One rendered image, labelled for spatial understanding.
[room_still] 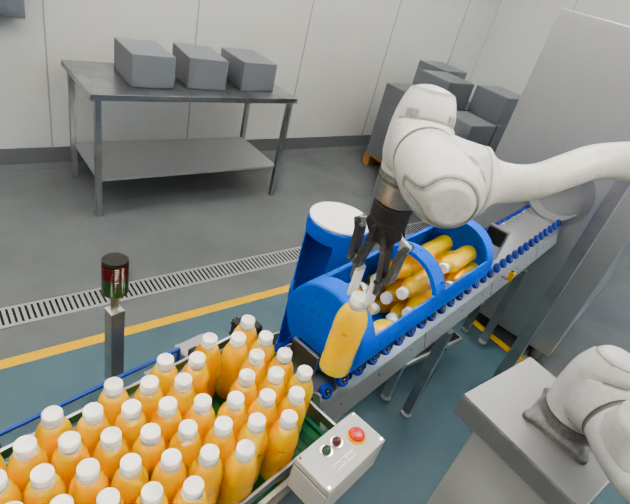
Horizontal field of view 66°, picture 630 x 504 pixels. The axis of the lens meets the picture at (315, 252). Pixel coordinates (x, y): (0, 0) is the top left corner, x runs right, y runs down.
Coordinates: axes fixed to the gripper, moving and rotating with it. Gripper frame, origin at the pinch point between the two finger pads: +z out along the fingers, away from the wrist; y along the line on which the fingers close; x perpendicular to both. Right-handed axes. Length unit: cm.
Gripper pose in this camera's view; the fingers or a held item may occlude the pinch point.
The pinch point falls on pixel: (364, 286)
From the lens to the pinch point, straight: 101.1
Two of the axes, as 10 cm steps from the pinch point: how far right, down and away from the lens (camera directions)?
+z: -2.2, 8.2, 5.3
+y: -7.1, -5.1, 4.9
